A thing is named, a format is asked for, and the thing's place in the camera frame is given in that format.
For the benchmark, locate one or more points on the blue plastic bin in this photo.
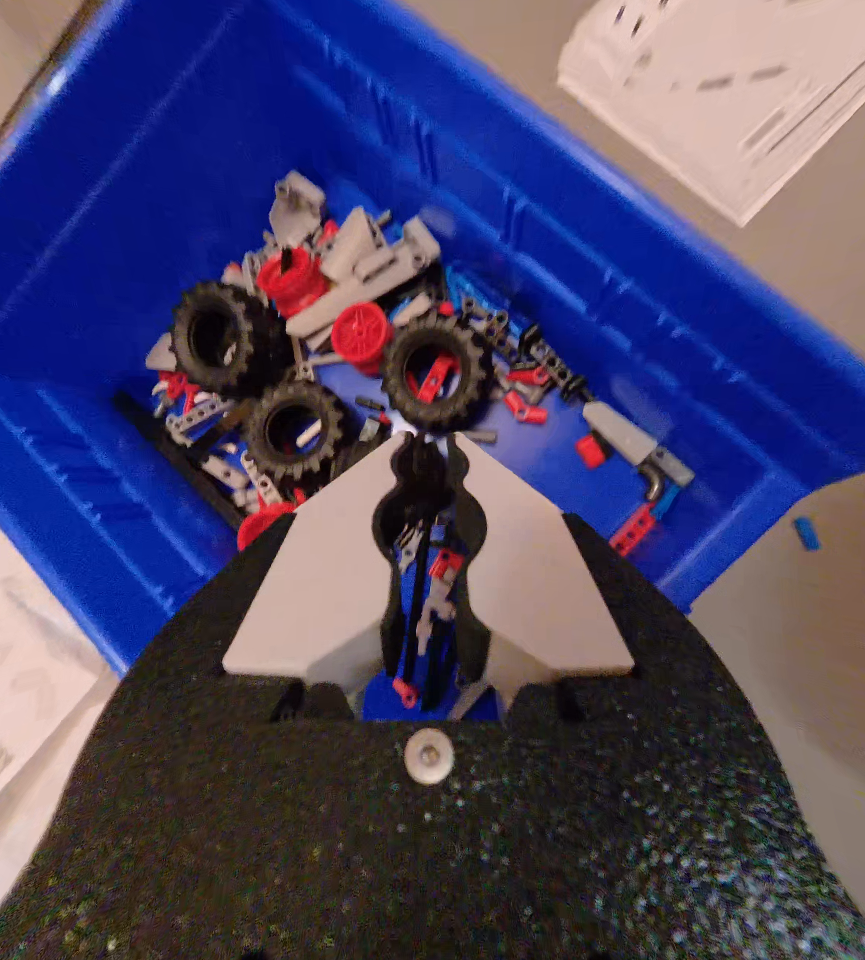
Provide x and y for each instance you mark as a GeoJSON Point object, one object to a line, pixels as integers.
{"type": "Point", "coordinates": [65, 300]}

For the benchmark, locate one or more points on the white instruction booklet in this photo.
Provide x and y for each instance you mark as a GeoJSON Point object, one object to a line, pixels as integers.
{"type": "Point", "coordinates": [725, 97]}

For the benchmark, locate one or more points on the black rubber toy tyre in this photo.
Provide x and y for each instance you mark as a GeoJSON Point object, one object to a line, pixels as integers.
{"type": "Point", "coordinates": [267, 459]}
{"type": "Point", "coordinates": [254, 369]}
{"type": "Point", "coordinates": [402, 406]}

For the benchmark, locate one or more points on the grey desk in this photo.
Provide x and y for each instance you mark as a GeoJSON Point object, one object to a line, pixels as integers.
{"type": "Point", "coordinates": [815, 675]}

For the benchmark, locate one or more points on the pile of toy building parts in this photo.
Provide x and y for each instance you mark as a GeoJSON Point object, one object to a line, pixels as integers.
{"type": "Point", "coordinates": [357, 262]}

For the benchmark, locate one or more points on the grey wedge panel piece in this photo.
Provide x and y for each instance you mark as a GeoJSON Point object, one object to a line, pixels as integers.
{"type": "Point", "coordinates": [624, 435]}

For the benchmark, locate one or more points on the small blue connector pin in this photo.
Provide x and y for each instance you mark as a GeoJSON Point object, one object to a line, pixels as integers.
{"type": "Point", "coordinates": [806, 534]}

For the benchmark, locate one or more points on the white printed paper sheet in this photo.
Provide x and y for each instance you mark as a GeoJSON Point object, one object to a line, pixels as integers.
{"type": "Point", "coordinates": [5, 660]}

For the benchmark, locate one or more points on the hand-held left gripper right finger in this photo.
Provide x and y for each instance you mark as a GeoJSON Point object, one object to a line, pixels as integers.
{"type": "Point", "coordinates": [545, 600]}

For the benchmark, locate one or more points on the red toy wheel hub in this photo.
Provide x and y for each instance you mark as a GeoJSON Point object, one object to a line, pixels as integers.
{"type": "Point", "coordinates": [290, 281]}
{"type": "Point", "coordinates": [360, 334]}
{"type": "Point", "coordinates": [261, 526]}

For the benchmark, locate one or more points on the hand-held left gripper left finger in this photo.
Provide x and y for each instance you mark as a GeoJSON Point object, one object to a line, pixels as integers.
{"type": "Point", "coordinates": [305, 600]}

